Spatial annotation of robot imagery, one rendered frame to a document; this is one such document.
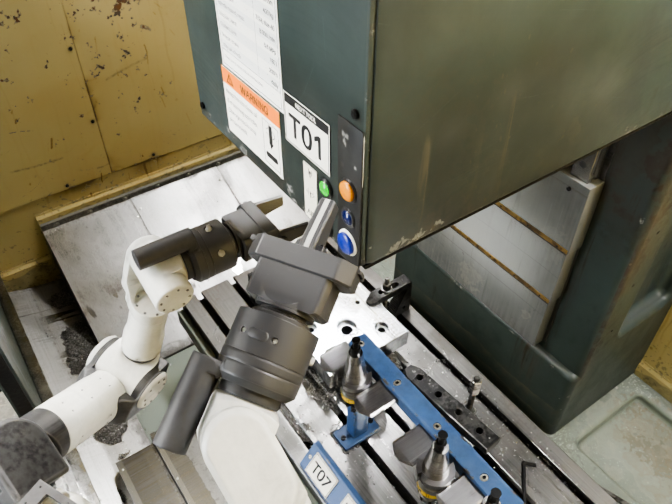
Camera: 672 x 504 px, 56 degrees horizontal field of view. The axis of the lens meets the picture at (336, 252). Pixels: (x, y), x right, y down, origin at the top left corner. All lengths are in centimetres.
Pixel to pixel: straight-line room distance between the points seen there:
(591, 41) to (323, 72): 35
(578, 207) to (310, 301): 84
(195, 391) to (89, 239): 157
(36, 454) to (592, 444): 144
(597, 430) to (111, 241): 158
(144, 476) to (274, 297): 113
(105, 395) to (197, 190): 120
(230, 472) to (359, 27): 42
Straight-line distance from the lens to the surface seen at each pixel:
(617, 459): 197
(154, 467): 172
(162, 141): 217
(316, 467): 140
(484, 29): 71
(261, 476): 61
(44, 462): 105
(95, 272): 211
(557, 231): 143
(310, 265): 63
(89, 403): 115
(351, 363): 112
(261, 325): 61
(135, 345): 117
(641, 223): 136
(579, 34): 85
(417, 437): 112
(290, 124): 79
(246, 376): 61
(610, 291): 148
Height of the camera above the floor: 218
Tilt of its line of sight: 44 degrees down
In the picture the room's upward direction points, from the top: straight up
